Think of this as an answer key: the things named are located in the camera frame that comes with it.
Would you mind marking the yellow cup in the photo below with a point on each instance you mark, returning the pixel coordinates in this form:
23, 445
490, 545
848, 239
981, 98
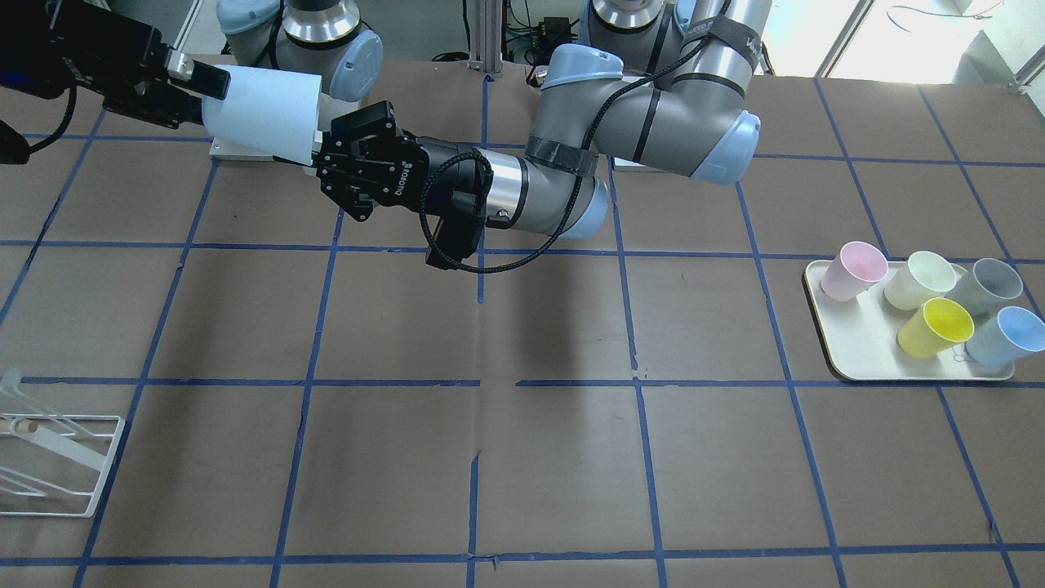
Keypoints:
938, 325

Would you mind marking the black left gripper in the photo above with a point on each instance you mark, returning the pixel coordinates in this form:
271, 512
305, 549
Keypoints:
437, 173

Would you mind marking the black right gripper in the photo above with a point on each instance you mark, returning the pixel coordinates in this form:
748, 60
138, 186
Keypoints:
82, 61

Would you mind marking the white wire cup rack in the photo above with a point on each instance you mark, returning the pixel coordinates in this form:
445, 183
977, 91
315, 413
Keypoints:
54, 464

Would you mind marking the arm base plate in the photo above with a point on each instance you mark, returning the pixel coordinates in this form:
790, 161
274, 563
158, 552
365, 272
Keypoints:
226, 150

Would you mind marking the cream plastic tray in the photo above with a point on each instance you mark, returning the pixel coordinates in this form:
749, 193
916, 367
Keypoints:
859, 339

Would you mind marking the cream white cup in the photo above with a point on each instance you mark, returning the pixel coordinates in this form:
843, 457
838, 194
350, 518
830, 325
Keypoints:
924, 275

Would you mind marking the blue cup on tray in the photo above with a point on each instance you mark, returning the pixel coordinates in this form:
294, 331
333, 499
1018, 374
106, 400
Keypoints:
1012, 334

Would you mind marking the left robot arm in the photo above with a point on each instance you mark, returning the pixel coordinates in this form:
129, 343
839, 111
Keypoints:
649, 82

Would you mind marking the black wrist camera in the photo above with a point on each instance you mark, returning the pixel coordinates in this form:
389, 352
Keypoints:
457, 232

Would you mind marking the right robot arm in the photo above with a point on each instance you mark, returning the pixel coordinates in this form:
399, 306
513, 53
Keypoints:
294, 61

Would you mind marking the grey cup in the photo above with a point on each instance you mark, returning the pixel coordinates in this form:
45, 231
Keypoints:
989, 284

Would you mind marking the pink cup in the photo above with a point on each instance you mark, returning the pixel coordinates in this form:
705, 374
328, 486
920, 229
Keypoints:
856, 268

